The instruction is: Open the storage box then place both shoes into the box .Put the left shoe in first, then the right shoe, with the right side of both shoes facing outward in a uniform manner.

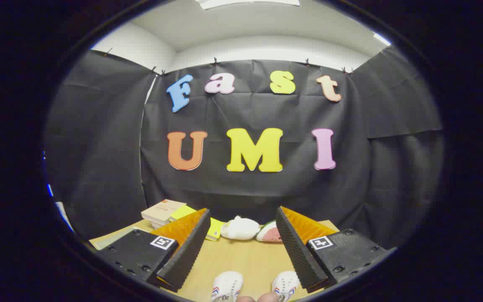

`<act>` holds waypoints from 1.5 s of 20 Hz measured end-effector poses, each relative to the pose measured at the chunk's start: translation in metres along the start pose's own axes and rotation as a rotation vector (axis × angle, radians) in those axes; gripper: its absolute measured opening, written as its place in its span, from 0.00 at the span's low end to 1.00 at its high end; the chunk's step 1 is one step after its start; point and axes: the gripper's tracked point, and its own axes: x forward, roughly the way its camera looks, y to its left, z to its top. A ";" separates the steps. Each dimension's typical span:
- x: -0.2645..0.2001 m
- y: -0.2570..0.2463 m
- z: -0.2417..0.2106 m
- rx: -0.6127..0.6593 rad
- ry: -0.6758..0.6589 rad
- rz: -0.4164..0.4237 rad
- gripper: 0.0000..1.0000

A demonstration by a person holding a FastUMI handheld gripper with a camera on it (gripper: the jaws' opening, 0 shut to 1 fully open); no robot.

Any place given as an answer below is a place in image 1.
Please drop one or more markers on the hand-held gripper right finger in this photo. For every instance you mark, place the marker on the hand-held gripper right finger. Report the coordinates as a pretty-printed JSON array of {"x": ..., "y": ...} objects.
[{"x": 298, "y": 251}]

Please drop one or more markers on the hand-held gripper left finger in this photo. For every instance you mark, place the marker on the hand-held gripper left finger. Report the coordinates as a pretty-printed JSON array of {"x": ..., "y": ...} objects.
[{"x": 189, "y": 251}]

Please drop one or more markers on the white canvas shoe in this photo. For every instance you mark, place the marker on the white canvas shoe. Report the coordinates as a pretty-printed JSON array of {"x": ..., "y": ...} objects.
[
  {"x": 227, "y": 285},
  {"x": 285, "y": 283}
]

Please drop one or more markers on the cream fabric storage box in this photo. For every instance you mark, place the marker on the cream fabric storage box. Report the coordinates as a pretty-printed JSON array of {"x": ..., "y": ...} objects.
[{"x": 97, "y": 243}]

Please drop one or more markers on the watermelon slice plush toy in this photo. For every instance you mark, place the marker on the watermelon slice plush toy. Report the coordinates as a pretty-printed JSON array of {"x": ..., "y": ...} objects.
[{"x": 270, "y": 234}]

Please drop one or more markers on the yellow cover book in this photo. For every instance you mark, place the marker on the yellow cover book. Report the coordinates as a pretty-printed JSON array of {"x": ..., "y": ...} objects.
[{"x": 216, "y": 228}]

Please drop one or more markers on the grey paged book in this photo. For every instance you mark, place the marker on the grey paged book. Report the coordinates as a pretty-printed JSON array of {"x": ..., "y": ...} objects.
[{"x": 158, "y": 224}]

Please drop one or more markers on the beige cover book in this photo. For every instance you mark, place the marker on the beige cover book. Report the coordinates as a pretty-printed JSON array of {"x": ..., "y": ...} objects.
[{"x": 164, "y": 209}]

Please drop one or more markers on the white plush toy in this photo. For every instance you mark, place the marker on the white plush toy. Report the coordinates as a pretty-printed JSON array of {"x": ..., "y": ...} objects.
[{"x": 239, "y": 228}]

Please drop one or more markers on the ceiling light panel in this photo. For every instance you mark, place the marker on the ceiling light panel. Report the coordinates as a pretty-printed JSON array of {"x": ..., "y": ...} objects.
[{"x": 245, "y": 2}]

